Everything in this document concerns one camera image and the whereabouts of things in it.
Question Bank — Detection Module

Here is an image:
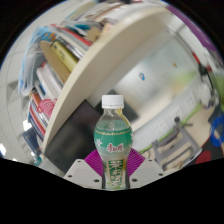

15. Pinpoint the flat round red coaster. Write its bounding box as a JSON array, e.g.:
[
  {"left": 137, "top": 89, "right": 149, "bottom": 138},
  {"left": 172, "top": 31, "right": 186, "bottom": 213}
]
[{"left": 194, "top": 149, "right": 213, "bottom": 165}]

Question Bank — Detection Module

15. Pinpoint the black desk mat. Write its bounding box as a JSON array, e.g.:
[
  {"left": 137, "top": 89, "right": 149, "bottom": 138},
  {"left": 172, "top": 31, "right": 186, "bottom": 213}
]
[{"left": 191, "top": 131, "right": 224, "bottom": 168}]

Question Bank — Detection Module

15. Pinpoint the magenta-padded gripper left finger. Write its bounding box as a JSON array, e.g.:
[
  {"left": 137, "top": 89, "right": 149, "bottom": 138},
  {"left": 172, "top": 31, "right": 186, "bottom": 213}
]
[{"left": 63, "top": 148, "right": 103, "bottom": 191}]

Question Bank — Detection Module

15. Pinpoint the green-labelled clear drink bottle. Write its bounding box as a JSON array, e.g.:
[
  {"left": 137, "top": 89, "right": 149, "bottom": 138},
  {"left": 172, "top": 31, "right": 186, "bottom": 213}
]
[{"left": 93, "top": 94, "right": 134, "bottom": 191}]

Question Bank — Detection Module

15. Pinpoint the grey metal laptop stand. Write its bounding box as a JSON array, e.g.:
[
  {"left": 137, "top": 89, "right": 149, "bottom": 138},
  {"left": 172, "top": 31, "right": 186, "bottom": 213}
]
[{"left": 151, "top": 116, "right": 203, "bottom": 170}]

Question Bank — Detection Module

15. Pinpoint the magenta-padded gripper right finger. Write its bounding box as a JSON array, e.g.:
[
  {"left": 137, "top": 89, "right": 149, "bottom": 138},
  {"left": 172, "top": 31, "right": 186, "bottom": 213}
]
[{"left": 126, "top": 147, "right": 166, "bottom": 190}]

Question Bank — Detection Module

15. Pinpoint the blue coiled cable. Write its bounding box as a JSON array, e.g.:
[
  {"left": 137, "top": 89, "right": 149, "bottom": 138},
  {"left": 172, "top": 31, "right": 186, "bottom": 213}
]
[{"left": 209, "top": 114, "right": 224, "bottom": 148}]

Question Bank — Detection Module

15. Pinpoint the beige shelf unit with books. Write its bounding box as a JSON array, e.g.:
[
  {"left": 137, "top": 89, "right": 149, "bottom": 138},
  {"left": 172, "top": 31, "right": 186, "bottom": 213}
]
[{"left": 18, "top": 0, "right": 188, "bottom": 158}]

